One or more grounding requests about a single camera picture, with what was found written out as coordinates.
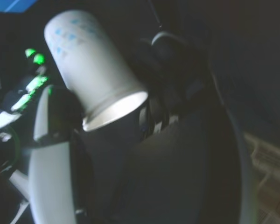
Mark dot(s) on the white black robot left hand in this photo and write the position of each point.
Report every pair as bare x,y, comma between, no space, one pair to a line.
177,175

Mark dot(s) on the white paper cup blue print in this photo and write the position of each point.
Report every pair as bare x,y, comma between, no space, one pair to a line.
91,65

